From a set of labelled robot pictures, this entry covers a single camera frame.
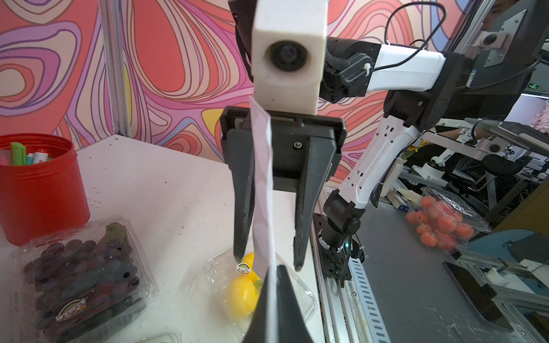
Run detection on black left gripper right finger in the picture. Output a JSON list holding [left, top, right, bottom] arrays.
[[277, 265, 313, 343]]

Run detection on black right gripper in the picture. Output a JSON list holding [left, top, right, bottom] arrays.
[[220, 107, 347, 272]]

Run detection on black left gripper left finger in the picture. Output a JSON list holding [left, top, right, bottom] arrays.
[[243, 266, 275, 343]]

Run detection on white sticker sheet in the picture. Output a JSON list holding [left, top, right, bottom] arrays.
[[250, 97, 278, 342]]

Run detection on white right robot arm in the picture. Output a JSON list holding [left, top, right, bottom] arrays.
[[272, 37, 465, 281]]

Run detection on clamshell with yellow fruit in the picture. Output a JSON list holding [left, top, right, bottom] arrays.
[[205, 248, 317, 342]]

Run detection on clamshell of red fruit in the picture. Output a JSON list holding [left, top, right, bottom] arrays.
[[406, 187, 492, 252]]

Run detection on small clamshell dark grapes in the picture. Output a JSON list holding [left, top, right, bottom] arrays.
[[10, 217, 158, 342]]

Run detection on red plastic cup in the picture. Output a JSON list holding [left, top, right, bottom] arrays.
[[1, 133, 90, 246]]

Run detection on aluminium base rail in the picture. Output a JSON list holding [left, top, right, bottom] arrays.
[[315, 188, 391, 343]]

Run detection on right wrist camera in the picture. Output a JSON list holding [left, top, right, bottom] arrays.
[[252, 0, 329, 115]]

